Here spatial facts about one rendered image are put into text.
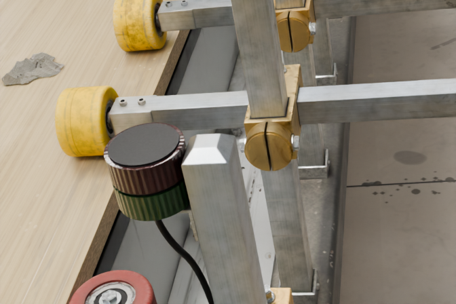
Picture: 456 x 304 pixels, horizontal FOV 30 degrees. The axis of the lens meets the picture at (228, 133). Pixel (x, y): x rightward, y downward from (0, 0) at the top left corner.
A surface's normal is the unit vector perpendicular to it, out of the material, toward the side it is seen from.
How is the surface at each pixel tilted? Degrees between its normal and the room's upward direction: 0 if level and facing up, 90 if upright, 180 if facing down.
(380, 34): 0
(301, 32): 90
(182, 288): 0
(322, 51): 90
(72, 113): 45
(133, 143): 0
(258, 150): 90
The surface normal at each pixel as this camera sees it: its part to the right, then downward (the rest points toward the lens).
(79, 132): -0.19, 0.30
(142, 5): -0.22, -0.42
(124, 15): -0.22, -0.04
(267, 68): -0.15, 0.57
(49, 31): -0.16, -0.82
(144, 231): 0.98, -0.05
